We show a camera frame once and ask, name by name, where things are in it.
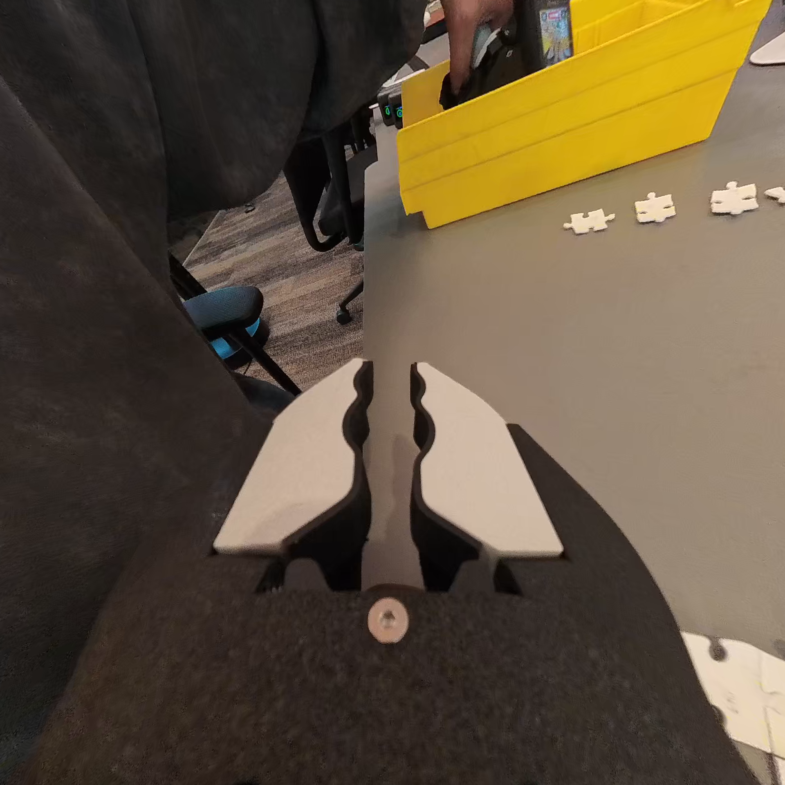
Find person's left hand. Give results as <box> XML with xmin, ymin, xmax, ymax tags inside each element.
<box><xmin>442</xmin><ymin>0</ymin><xmax>516</xmax><ymax>90</ymax></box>

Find dark office chair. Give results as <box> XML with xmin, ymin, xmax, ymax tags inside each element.
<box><xmin>283</xmin><ymin>117</ymin><xmax>372</xmax><ymax>326</ymax></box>

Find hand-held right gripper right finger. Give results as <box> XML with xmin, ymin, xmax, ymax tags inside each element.
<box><xmin>410</xmin><ymin>362</ymin><xmax>564</xmax><ymax>592</ymax></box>

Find black stand pole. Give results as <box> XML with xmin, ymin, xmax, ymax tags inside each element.
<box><xmin>167</xmin><ymin>251</ymin><xmax>303</xmax><ymax>396</ymax></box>

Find yellow plastic bin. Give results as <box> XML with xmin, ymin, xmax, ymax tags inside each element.
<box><xmin>395</xmin><ymin>0</ymin><xmax>774</xmax><ymax>231</ymax></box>

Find person's left forearm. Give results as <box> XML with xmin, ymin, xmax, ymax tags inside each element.
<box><xmin>166</xmin><ymin>0</ymin><xmax>430</xmax><ymax>222</ymax></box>

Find blue round stand base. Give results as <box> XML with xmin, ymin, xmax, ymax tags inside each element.
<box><xmin>181</xmin><ymin>285</ymin><xmax>271</xmax><ymax>364</ymax></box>

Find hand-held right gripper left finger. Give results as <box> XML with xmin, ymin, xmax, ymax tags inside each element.
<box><xmin>213</xmin><ymin>359</ymin><xmax>374</xmax><ymax>592</ymax></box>

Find black device green lights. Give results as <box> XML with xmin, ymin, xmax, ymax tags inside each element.
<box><xmin>375</xmin><ymin>89</ymin><xmax>406</xmax><ymax>131</ymax></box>

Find person's dark grey garment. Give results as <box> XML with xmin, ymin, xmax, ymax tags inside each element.
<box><xmin>0</xmin><ymin>0</ymin><xmax>283</xmax><ymax>785</ymax></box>

